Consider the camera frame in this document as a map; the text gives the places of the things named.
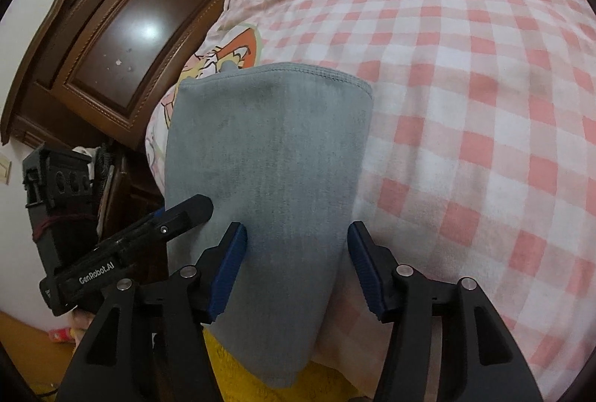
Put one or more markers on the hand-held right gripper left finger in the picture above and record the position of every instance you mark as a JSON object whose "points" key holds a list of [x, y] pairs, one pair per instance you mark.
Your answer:
{"points": [[228, 271]]}

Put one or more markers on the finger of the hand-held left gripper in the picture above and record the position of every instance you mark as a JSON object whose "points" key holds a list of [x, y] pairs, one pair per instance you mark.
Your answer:
{"points": [[181, 216]]}

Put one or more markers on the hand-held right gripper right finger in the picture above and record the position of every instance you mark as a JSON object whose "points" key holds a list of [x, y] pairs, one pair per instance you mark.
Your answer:
{"points": [[368, 274]]}

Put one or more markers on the grey pants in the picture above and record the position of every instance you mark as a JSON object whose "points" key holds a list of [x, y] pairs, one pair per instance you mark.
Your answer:
{"points": [[274, 178]]}

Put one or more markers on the yellow fleece blanket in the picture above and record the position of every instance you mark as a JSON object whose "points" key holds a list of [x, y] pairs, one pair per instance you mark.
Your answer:
{"points": [[233, 365]]}

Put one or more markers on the pink checked bedsheet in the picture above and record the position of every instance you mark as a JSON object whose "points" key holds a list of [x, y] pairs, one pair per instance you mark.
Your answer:
{"points": [[465, 104]]}

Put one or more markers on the dark wooden bed board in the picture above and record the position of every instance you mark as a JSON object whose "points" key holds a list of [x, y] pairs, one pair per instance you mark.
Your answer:
{"points": [[116, 25]]}

